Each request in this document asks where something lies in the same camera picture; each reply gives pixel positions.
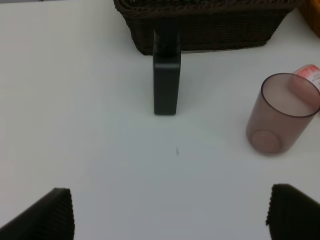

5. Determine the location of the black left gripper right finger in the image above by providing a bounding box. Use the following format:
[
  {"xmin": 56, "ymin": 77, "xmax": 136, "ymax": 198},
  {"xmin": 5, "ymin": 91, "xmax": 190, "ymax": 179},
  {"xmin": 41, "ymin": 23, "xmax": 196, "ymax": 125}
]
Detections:
[{"xmin": 265, "ymin": 184, "xmax": 320, "ymax": 240}]

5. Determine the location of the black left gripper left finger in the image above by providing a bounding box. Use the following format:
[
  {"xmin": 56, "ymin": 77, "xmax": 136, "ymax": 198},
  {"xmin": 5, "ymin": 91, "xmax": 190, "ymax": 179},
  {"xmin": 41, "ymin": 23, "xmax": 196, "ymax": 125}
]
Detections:
[{"xmin": 0, "ymin": 188, "xmax": 75, "ymax": 240}]

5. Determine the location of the pink squeeze tube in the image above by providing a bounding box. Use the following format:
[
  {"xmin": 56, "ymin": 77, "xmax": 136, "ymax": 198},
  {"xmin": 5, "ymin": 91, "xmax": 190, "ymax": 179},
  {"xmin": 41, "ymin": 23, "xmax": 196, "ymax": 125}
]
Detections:
[{"xmin": 293, "ymin": 64, "xmax": 320, "ymax": 90}]

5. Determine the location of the dark green pump bottle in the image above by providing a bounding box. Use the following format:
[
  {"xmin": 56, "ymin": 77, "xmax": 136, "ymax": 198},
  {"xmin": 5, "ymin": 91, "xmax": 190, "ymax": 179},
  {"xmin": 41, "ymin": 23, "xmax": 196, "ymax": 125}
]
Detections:
[{"xmin": 153, "ymin": 28, "xmax": 181, "ymax": 116}]

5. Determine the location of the translucent pink plastic cup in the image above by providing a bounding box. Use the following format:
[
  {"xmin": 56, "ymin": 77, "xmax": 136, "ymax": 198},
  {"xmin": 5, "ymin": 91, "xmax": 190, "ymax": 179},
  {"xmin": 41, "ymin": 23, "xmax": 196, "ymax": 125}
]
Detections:
[{"xmin": 246, "ymin": 73, "xmax": 320, "ymax": 155}]

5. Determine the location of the light brown wicker basket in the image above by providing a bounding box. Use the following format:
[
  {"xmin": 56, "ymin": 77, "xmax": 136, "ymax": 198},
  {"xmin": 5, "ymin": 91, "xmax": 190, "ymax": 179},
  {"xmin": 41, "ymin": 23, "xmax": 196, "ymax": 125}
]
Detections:
[{"xmin": 299, "ymin": 0, "xmax": 320, "ymax": 37}]

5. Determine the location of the dark brown wicker basket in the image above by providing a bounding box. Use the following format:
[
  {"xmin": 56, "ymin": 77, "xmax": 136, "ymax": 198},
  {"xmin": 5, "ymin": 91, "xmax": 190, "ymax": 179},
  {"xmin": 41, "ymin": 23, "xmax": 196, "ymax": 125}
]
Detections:
[{"xmin": 114, "ymin": 0, "xmax": 303, "ymax": 56}]

